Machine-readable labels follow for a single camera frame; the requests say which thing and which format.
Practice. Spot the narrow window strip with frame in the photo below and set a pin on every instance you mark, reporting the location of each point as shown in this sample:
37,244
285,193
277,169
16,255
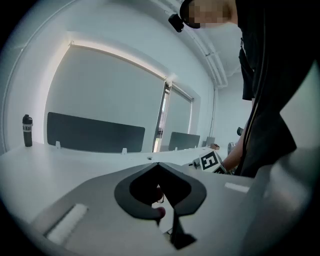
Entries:
161,120

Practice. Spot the short dark grey desk divider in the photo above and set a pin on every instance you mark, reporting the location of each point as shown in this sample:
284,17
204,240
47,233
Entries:
183,141

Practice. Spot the wide white roller blind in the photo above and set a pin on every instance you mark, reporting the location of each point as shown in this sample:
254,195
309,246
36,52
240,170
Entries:
105,87

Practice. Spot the white divider bracket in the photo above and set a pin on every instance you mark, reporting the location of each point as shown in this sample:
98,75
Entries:
58,145
124,151

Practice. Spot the black water bottle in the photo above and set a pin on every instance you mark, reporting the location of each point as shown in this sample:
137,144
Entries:
27,135

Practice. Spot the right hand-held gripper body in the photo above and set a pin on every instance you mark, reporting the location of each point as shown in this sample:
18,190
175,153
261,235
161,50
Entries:
209,161

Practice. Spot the black head camera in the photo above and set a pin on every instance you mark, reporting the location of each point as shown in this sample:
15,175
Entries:
176,22

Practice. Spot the person's black shirt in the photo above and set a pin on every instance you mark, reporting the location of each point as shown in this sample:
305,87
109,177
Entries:
270,75

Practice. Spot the white ceiling pipe bundle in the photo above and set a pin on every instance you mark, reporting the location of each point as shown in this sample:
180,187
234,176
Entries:
215,65

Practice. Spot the brown cardboard box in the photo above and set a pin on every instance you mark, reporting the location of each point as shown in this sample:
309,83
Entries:
215,146

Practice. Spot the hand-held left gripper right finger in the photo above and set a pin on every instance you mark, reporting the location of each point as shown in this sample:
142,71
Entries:
225,212

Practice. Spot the person's head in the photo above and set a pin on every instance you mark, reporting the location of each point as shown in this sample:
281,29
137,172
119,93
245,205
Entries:
212,15

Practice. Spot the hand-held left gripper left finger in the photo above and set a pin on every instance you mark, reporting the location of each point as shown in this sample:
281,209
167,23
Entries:
100,220

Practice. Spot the long dark grey desk divider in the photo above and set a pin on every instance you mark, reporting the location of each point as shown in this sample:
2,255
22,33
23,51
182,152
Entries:
95,135

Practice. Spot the narrow white roller blind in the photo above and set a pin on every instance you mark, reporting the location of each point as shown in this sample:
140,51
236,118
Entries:
180,112

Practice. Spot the person's right forearm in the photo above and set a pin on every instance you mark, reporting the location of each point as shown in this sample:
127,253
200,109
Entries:
235,155

